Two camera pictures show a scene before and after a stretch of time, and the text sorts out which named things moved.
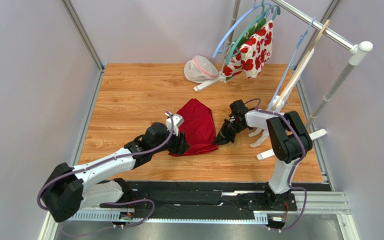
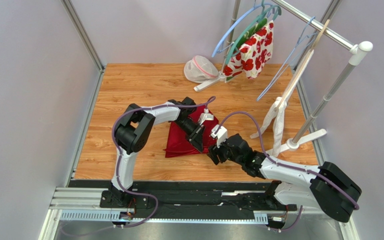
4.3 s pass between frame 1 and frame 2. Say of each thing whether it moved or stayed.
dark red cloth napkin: stayed
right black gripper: moved
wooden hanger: stayed
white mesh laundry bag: stayed
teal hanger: stayed
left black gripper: moved
